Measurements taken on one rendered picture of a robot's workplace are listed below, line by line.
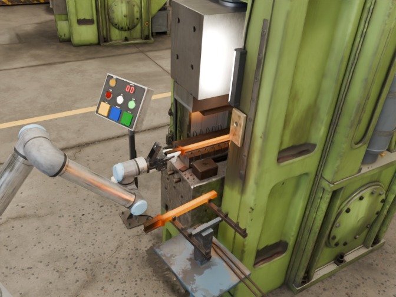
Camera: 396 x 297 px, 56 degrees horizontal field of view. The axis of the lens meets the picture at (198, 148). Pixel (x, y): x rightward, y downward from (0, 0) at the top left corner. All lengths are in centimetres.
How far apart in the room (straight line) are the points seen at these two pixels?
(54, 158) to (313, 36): 118
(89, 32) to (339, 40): 542
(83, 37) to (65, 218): 417
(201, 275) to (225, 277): 11
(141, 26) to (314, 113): 528
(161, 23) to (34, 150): 593
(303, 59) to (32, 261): 223
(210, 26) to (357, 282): 208
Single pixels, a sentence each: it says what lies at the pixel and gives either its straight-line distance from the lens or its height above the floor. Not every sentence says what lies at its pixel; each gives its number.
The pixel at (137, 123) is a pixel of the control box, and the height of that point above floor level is 99.
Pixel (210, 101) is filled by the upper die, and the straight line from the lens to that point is 191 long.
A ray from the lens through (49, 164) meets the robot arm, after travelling 160.
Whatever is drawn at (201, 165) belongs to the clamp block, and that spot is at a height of 98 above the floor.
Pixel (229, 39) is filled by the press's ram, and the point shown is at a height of 164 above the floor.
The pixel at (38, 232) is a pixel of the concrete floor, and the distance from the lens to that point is 312.
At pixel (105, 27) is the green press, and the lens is 675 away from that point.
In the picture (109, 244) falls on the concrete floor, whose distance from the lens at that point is 292.
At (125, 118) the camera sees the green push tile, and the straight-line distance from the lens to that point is 235.
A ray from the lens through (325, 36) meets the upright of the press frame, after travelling 175.
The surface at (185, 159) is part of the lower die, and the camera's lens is 207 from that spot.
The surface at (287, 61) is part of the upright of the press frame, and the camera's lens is 155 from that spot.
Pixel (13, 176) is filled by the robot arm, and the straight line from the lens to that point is 177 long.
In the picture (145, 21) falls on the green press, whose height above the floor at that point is 37.
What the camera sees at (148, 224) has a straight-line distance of 164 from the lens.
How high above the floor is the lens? 216
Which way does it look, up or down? 34 degrees down
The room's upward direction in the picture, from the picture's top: 4 degrees clockwise
